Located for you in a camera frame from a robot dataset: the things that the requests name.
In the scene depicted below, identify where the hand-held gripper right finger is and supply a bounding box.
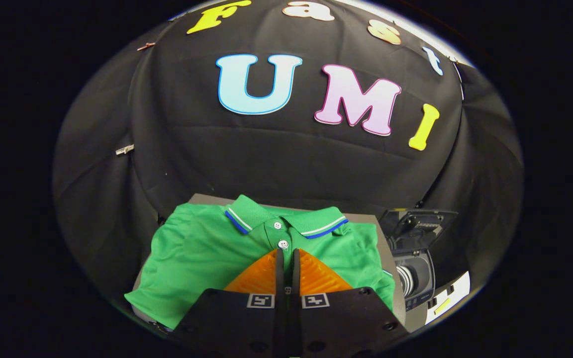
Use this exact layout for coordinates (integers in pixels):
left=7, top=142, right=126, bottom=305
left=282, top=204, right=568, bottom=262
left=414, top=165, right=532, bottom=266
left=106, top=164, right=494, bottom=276
left=286, top=248, right=409, bottom=358

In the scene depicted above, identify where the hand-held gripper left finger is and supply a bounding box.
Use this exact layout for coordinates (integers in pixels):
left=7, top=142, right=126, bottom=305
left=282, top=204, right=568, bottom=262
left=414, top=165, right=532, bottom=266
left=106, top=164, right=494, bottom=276
left=170, top=248, right=287, bottom=358

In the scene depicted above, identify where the green polo shirt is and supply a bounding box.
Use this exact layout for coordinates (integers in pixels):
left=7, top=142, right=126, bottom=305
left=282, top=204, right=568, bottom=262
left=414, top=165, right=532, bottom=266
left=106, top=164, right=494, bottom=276
left=124, top=194, right=396, bottom=330

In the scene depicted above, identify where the grey washing machine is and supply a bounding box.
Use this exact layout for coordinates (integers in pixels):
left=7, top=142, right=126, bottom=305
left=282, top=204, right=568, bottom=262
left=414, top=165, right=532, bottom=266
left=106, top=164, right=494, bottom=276
left=388, top=248, right=437, bottom=312

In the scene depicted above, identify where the dark translucent washing machine lid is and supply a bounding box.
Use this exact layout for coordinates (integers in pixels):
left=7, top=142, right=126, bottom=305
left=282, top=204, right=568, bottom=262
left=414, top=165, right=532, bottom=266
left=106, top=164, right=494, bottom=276
left=379, top=209, right=459, bottom=253

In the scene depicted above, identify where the white panel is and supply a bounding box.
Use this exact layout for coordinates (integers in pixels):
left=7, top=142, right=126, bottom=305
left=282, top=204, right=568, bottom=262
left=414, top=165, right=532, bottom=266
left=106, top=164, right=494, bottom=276
left=425, top=271, right=471, bottom=325

